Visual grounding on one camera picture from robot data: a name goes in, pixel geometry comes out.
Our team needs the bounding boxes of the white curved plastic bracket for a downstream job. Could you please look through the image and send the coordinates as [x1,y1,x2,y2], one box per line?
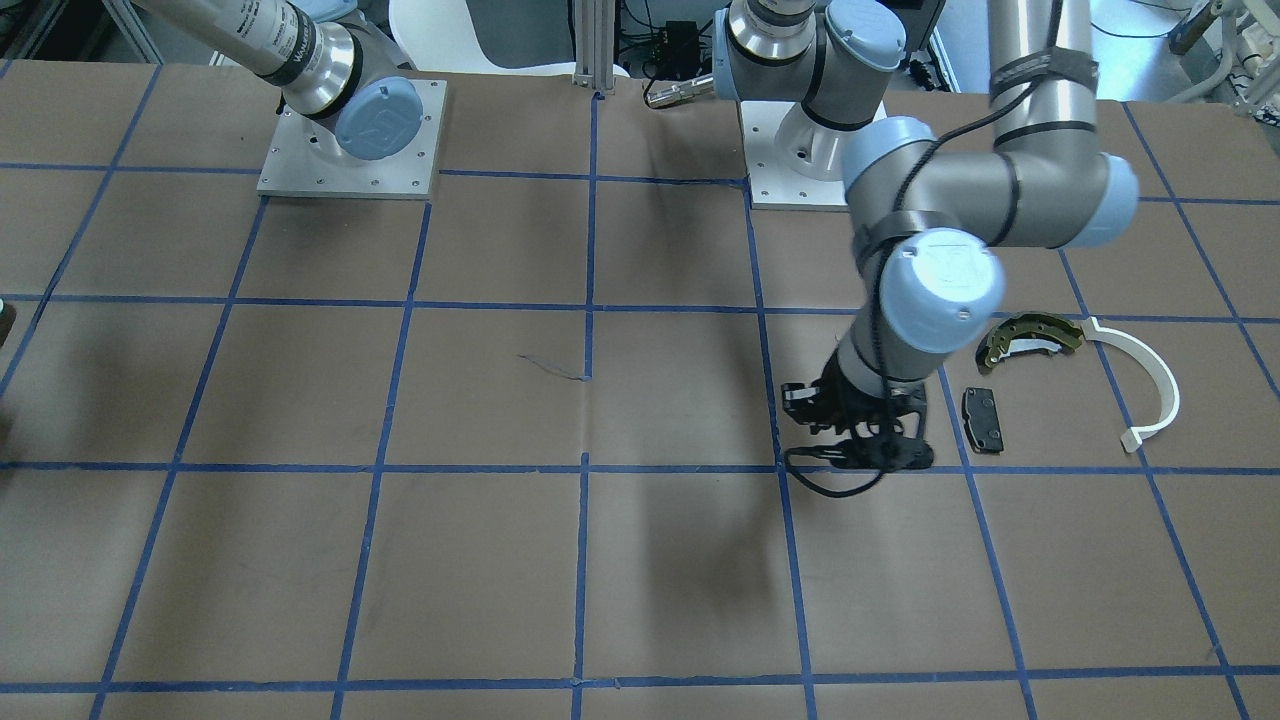
[1083,316,1181,454]

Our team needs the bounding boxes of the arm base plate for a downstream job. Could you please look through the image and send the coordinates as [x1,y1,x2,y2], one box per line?
[739,101,852,213]
[257,77,448,200]

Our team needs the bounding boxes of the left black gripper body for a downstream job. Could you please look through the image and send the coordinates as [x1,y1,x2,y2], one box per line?
[818,354,928,442]

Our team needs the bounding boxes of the olive brake shoe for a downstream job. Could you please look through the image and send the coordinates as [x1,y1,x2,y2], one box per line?
[975,313,1085,374]

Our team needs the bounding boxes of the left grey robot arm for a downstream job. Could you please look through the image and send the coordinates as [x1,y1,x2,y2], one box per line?
[713,1,1139,473]

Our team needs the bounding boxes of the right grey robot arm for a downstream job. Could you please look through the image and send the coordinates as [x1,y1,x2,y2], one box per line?
[140,1,424,161]

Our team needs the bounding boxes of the aluminium frame post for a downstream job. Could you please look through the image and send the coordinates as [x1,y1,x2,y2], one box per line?
[570,0,616,97]

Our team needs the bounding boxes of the black brake pad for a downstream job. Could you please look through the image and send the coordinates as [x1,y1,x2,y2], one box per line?
[961,387,1005,454]

